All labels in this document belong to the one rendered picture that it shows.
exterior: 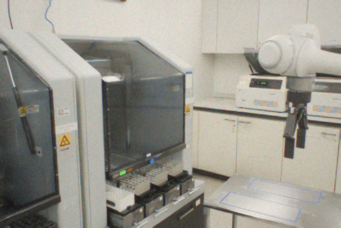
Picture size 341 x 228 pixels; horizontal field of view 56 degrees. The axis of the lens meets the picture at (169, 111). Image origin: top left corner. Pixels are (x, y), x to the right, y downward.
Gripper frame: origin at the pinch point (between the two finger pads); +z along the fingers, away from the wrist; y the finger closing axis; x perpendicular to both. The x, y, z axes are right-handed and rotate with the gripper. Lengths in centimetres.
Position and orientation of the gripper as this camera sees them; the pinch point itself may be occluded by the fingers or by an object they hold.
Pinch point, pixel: (295, 149)
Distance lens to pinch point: 119.1
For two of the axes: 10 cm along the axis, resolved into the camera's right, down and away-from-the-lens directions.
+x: -8.0, -1.1, 5.8
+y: 5.9, -1.5, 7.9
